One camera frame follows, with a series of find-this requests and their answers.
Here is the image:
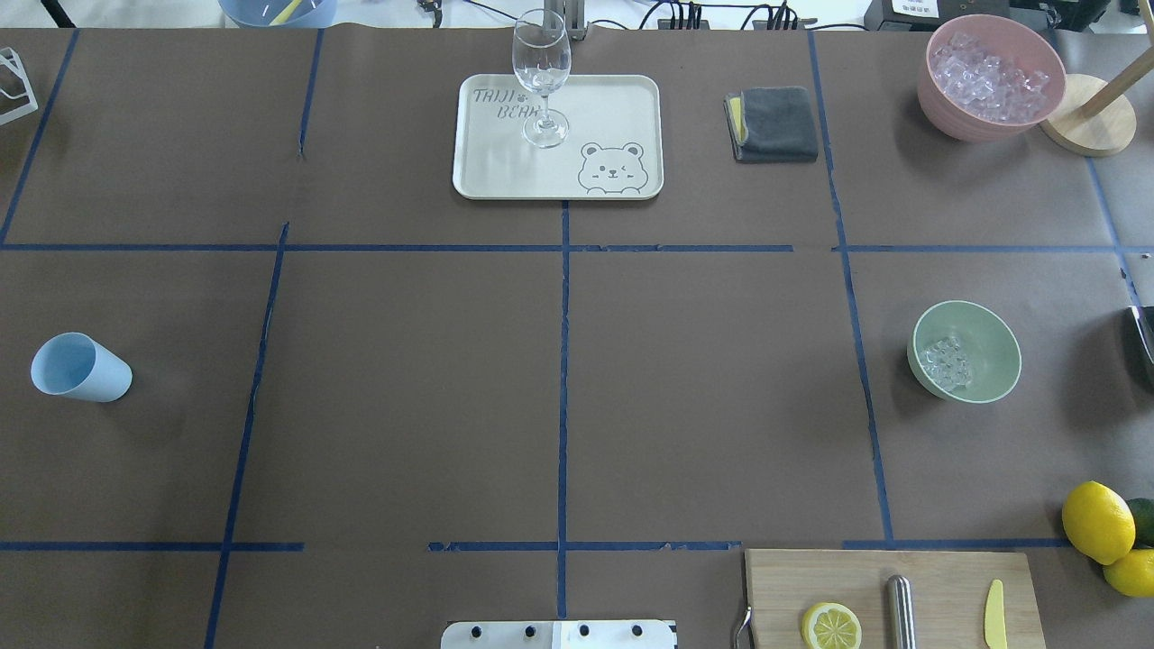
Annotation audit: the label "green lime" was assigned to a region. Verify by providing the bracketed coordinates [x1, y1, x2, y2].
[1125, 498, 1154, 549]

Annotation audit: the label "yellow plastic knife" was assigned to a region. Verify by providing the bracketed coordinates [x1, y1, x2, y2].
[984, 579, 1007, 649]

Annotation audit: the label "pink bowl of ice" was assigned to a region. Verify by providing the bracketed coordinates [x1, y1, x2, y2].
[917, 14, 1067, 142]

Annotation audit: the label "lemon half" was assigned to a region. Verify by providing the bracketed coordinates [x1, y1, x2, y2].
[800, 600, 863, 649]

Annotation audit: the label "ice cubes in green bowl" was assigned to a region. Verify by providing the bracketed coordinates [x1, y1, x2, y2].
[919, 335, 974, 393]

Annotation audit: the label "wooden cutting board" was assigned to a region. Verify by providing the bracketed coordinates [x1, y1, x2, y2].
[745, 549, 1047, 648]

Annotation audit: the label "blue bowl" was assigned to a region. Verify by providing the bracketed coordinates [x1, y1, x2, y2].
[218, 1, 338, 29]

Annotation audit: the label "green bowl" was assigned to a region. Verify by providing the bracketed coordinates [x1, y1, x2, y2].
[906, 300, 1022, 404]

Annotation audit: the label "clear wine glass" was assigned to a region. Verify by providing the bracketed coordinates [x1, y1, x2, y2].
[511, 8, 572, 149]

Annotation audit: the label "cream bear tray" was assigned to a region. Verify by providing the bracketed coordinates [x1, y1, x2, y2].
[452, 74, 664, 201]

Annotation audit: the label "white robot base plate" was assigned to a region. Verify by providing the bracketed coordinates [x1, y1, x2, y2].
[440, 619, 679, 648]

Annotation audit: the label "wooden stand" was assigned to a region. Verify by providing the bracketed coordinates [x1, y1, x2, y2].
[1041, 49, 1153, 157]

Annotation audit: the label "yellow lemon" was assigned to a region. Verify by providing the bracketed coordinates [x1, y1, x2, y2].
[1102, 549, 1154, 599]
[1062, 480, 1136, 566]

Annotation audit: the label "white wire cup rack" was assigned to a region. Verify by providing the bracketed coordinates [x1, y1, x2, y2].
[1, 49, 40, 124]

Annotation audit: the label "steel knife handle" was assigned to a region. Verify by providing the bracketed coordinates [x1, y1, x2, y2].
[886, 574, 917, 648]

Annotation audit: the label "grey folded cloth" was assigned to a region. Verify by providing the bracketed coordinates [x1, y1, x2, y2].
[724, 85, 819, 163]

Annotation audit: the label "light blue plastic cup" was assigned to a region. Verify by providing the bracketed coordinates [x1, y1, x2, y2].
[30, 331, 133, 403]

